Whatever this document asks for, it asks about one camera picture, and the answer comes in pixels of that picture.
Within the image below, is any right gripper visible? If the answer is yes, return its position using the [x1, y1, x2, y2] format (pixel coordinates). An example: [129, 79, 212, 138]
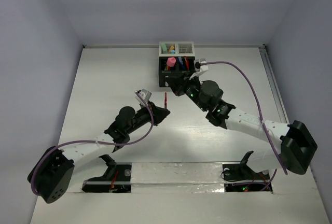
[167, 69, 208, 112]

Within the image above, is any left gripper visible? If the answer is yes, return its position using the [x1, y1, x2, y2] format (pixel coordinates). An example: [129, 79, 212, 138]
[126, 101, 169, 134]

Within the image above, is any dark red gel pen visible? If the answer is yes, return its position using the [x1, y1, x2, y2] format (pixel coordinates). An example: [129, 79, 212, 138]
[164, 92, 168, 109]

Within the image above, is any purple ink pen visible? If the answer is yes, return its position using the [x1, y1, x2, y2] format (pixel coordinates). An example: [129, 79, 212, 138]
[178, 57, 183, 65]

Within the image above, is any orange highlighter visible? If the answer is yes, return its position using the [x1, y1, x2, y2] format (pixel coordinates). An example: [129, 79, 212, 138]
[168, 46, 175, 52]

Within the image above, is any green highlighter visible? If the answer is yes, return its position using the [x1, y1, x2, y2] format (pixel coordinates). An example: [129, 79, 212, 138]
[160, 43, 168, 54]

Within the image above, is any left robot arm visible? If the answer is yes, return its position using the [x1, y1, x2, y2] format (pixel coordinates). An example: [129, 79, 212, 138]
[27, 102, 171, 204]

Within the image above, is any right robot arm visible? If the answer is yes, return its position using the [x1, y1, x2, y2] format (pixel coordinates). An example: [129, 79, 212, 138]
[165, 75, 317, 178]

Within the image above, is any black slotted organizer box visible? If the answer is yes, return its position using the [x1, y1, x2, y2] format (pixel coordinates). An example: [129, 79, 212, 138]
[158, 55, 195, 88]

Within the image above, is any pink capped marker bundle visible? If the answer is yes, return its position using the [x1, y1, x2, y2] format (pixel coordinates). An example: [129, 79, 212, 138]
[165, 57, 176, 71]

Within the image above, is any white slotted organizer box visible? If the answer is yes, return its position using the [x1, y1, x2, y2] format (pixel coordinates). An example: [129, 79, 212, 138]
[159, 41, 195, 57]

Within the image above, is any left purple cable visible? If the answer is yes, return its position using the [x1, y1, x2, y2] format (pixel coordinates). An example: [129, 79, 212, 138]
[31, 93, 155, 196]

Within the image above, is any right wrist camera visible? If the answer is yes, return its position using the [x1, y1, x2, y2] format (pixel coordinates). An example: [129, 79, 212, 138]
[189, 59, 209, 80]

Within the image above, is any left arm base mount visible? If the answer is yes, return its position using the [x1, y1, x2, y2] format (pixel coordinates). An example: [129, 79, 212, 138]
[81, 155, 132, 193]

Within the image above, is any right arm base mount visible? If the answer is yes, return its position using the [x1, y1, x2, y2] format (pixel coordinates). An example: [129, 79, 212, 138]
[220, 151, 273, 193]

